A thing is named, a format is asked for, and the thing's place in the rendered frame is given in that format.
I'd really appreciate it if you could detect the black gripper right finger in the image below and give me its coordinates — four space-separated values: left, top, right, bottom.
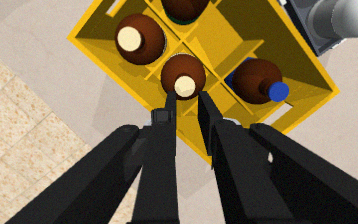
197 91 358 224

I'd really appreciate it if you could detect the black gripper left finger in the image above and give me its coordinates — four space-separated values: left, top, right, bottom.
4 91 180 224

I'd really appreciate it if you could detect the dark grey tray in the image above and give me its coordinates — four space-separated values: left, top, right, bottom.
283 0 344 57

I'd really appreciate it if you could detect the brown bottle with blue cap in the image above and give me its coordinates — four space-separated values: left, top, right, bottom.
224 57 289 105

